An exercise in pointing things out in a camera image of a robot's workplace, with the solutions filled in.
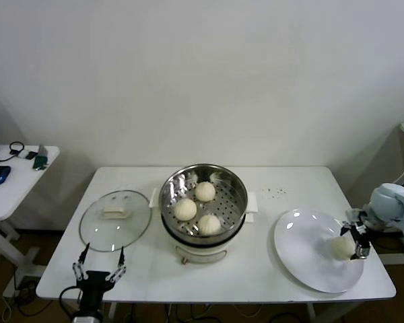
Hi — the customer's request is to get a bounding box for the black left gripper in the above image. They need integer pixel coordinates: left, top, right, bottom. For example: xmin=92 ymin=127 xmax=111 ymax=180
xmin=71 ymin=242 xmax=127 ymax=312

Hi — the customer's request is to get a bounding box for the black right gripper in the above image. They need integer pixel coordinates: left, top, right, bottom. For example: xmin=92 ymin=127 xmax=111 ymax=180
xmin=339 ymin=220 xmax=374 ymax=262

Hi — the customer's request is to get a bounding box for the white steamed baozi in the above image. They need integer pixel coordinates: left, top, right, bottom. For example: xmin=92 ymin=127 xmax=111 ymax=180
xmin=331 ymin=236 xmax=356 ymax=262
xmin=195 ymin=180 xmax=217 ymax=203
xmin=174 ymin=198 xmax=198 ymax=222
xmin=197 ymin=214 xmax=222 ymax=236

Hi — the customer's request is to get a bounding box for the glass lid with white handle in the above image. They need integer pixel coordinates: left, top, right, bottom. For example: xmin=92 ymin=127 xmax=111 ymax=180
xmin=79 ymin=189 xmax=153 ymax=252

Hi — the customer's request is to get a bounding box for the steel steamer basket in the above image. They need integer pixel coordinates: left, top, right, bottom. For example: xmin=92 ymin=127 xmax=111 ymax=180
xmin=159 ymin=164 xmax=249 ymax=240

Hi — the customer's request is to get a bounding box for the white round plate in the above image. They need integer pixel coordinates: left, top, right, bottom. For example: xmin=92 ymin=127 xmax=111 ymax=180
xmin=273 ymin=208 xmax=364 ymax=294

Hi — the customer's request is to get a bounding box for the white electric cooker base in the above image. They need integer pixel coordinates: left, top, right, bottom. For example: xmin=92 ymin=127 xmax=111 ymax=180
xmin=149 ymin=186 xmax=259 ymax=265

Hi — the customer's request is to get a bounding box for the white side table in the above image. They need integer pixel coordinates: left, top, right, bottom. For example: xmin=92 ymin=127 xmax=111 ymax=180
xmin=0 ymin=144 xmax=61 ymax=297

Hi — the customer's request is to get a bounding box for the green flat object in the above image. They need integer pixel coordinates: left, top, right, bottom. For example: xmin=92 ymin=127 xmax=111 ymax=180
xmin=32 ymin=143 xmax=51 ymax=171

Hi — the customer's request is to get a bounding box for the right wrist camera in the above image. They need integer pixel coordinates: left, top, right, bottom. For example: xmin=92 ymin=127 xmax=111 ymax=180
xmin=345 ymin=208 xmax=366 ymax=223

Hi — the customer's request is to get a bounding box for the white stand frame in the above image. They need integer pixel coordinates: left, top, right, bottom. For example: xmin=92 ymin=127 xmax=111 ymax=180
xmin=378 ymin=235 xmax=404 ymax=266

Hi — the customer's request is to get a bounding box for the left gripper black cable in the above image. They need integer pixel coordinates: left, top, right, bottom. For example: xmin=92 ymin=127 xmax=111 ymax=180
xmin=59 ymin=285 xmax=83 ymax=317

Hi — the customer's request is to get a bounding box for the black looped cable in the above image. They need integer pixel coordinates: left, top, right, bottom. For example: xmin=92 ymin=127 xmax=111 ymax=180
xmin=0 ymin=141 xmax=26 ymax=164

